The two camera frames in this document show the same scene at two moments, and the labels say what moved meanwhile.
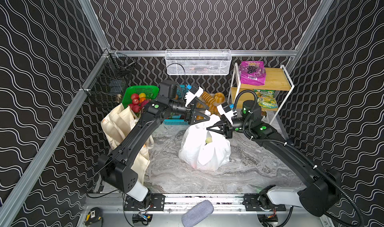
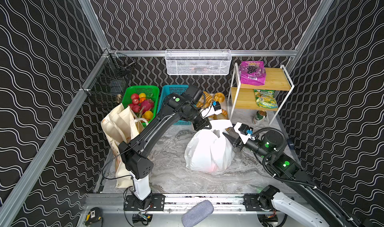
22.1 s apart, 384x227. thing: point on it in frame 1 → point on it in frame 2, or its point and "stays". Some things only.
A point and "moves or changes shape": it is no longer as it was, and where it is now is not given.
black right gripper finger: (219, 123) → (232, 139)
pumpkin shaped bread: (219, 97) stays
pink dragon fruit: (143, 103) stays
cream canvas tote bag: (117, 125) stays
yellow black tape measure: (93, 216) stays
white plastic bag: (203, 149) moves or changes shape
